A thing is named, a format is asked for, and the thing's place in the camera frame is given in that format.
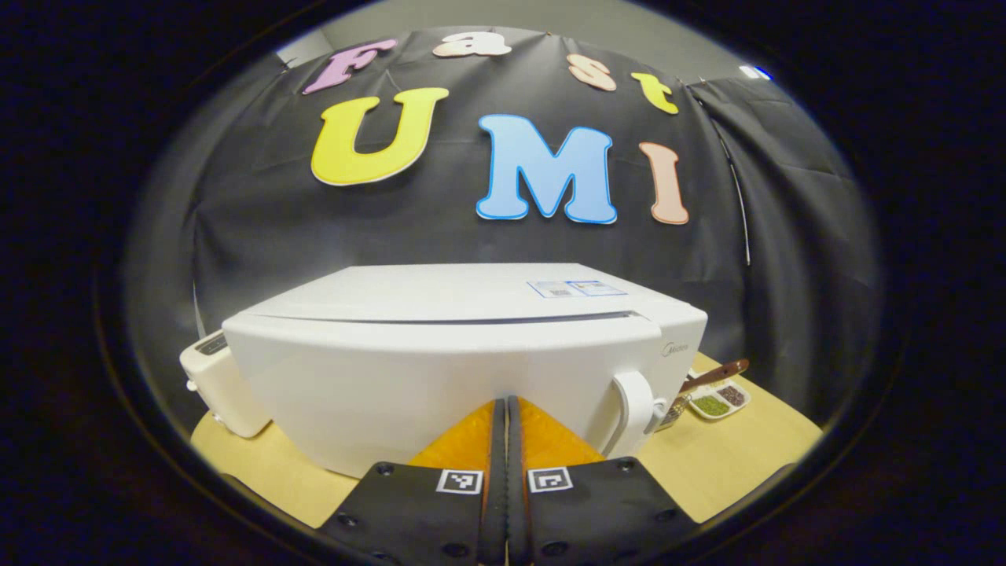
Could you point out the white divided dish with beans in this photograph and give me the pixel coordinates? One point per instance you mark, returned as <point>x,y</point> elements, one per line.
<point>719,402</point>

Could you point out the black backdrop cloth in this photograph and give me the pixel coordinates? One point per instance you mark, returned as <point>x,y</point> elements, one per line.
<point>259,220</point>

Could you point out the white microwave oven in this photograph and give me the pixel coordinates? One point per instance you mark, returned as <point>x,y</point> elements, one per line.
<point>440,369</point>

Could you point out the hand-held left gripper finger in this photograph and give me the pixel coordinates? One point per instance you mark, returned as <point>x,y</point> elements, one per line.
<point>515,503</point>
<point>497,503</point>

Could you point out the white toaster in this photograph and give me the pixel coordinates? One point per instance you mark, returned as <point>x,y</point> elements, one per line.
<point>224,393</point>

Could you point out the brown wooden spoon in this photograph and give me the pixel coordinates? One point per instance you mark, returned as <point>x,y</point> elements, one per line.
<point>719,373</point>

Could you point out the small ceiling light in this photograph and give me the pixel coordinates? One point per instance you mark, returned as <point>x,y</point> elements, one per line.
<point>756,73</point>

